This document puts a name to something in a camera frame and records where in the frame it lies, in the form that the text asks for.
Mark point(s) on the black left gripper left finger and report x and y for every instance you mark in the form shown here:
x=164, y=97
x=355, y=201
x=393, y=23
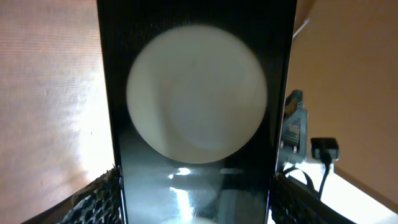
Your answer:
x=97, y=203

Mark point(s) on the black overhead camera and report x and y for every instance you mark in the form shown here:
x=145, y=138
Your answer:
x=327, y=151

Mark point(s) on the black Galaxy flip phone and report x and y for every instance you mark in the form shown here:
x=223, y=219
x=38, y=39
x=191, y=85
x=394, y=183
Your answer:
x=196, y=93

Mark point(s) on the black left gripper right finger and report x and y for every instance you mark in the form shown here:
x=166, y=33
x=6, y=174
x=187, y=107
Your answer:
x=291, y=203

